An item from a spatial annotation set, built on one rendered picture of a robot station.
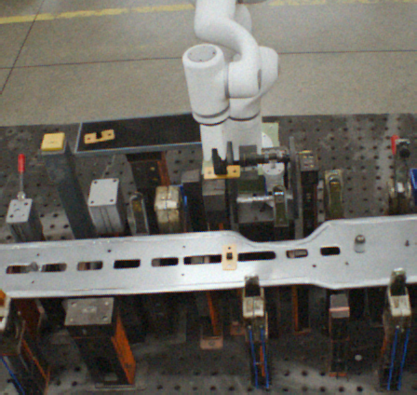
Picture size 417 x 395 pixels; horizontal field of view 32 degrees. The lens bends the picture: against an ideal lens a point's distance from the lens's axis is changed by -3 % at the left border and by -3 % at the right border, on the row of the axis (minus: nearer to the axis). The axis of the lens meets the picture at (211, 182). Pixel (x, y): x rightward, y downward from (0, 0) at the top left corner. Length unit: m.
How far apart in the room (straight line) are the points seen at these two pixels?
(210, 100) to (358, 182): 1.08
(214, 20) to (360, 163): 1.12
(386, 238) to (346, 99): 2.05
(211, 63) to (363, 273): 0.71
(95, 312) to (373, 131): 1.31
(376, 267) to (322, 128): 0.93
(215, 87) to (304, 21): 3.05
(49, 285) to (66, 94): 2.40
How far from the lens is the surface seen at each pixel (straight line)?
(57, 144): 2.15
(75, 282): 1.99
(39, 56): 4.69
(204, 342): 2.17
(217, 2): 1.67
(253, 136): 2.42
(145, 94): 4.14
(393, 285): 1.82
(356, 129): 2.74
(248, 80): 1.54
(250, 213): 2.10
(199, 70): 1.52
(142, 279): 1.95
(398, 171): 1.99
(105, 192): 2.03
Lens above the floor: 2.52
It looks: 45 degrees down
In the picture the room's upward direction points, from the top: 9 degrees counter-clockwise
